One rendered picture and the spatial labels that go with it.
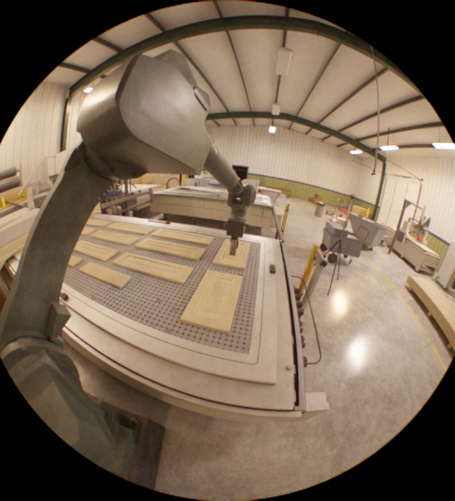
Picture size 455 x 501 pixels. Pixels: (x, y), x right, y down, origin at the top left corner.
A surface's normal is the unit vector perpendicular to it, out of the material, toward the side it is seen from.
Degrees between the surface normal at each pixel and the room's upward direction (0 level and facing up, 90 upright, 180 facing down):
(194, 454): 0
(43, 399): 0
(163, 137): 90
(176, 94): 90
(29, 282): 83
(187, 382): 0
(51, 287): 83
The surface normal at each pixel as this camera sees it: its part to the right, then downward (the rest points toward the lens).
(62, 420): 0.10, -0.89
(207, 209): -0.20, 0.42
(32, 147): 0.97, 0.18
